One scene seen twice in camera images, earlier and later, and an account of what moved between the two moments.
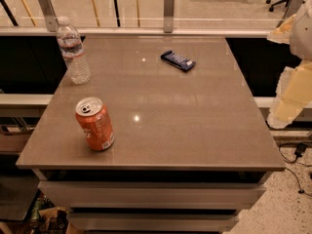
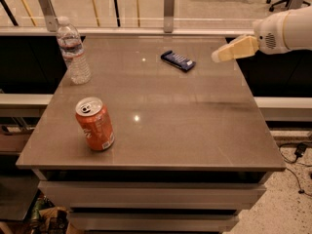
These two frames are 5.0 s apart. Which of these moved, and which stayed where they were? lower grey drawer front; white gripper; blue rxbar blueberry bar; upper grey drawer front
Moved: white gripper
Stayed: blue rxbar blueberry bar; lower grey drawer front; upper grey drawer front
